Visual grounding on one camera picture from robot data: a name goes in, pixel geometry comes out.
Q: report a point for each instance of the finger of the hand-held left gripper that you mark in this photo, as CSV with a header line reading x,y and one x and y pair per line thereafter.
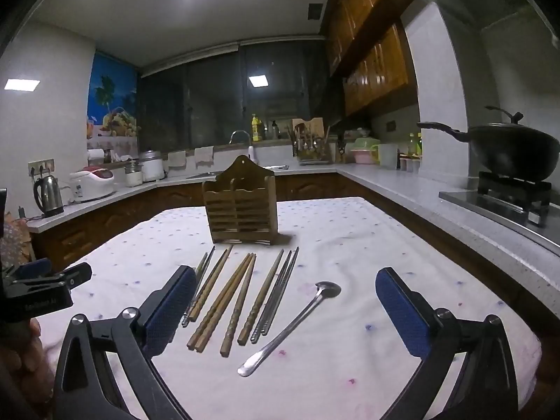
x,y
33,267
57,279

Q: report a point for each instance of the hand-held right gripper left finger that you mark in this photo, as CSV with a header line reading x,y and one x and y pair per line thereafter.
x,y
173,306

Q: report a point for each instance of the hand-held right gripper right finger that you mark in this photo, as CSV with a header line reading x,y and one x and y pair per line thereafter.
x,y
400,310

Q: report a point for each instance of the metal chopstick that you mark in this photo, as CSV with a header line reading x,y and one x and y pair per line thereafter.
x,y
277,297
200,269
204,273
271,297

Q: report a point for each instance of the wooden chopstick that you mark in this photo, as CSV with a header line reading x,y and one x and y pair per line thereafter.
x,y
226,302
218,302
236,315
261,297
212,280

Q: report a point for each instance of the long metal spoon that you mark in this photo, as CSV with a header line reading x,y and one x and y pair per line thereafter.
x,y
289,328

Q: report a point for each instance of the wooden utensil holder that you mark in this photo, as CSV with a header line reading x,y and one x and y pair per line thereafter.
x,y
240,210

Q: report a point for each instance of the person's left hand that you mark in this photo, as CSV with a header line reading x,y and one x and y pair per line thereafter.
x,y
30,358

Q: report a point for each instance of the patterned cloth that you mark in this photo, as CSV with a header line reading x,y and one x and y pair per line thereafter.
x,y
13,245

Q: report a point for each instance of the wooden lower cabinets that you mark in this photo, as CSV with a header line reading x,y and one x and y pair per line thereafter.
x,y
87,236

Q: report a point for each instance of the wooden cabinets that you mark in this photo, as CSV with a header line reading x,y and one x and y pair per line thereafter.
x,y
376,70
87,236

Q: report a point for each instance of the steel electric kettle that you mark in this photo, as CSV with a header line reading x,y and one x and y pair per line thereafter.
x,y
48,194

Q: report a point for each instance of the white dotted tablecloth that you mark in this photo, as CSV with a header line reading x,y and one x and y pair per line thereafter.
x,y
350,249

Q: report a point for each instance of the white and red rice cooker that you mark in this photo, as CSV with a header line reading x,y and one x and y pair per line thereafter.
x,y
89,183

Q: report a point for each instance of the small white lidded pot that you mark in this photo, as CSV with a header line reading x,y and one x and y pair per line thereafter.
x,y
133,177

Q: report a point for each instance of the paper towel roll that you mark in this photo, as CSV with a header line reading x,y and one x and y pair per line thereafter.
x,y
96,156

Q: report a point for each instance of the steel kitchen sink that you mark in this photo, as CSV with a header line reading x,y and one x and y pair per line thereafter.
x,y
205,175

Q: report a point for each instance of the steel lidded cooker pot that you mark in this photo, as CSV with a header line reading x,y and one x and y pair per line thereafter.
x,y
151,168

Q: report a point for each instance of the beige hanging dishcloth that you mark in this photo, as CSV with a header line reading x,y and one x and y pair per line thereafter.
x,y
177,159

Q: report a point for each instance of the gas stove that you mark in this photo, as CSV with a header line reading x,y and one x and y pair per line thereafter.
x,y
503,203

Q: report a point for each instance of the pink hanging dishcloth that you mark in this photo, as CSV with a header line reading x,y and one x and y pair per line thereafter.
x,y
204,157

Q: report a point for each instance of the white plastic pitcher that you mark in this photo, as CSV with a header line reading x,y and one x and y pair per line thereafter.
x,y
387,155

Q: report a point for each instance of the pink plastic basket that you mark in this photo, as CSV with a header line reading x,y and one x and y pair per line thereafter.
x,y
364,156

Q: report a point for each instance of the green plastic basket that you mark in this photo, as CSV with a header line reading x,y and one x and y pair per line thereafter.
x,y
366,143

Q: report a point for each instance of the sink faucet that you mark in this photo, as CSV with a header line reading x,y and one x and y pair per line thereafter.
x,y
231,138

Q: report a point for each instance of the black wok with lid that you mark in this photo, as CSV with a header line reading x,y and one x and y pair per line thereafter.
x,y
512,151

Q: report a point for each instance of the yellow oil bottle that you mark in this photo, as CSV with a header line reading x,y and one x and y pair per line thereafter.
x,y
256,129

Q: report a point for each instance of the clear glass bottle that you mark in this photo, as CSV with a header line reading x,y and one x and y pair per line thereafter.
x,y
274,131

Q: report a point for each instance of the wooden cutting board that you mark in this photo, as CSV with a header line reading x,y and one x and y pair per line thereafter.
x,y
313,123

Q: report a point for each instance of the dark kitchen window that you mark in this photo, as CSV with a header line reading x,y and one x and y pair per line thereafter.
x,y
210,96

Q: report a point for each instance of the wooden upper cabinets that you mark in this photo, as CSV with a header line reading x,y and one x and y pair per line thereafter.
x,y
376,70

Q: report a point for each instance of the wall power socket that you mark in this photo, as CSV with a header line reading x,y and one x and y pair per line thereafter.
x,y
41,167

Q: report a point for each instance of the dark wall outlet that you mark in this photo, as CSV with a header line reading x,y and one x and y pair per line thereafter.
x,y
390,126

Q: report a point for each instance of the fruit and palm wall poster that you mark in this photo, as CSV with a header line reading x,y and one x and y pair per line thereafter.
x,y
111,96

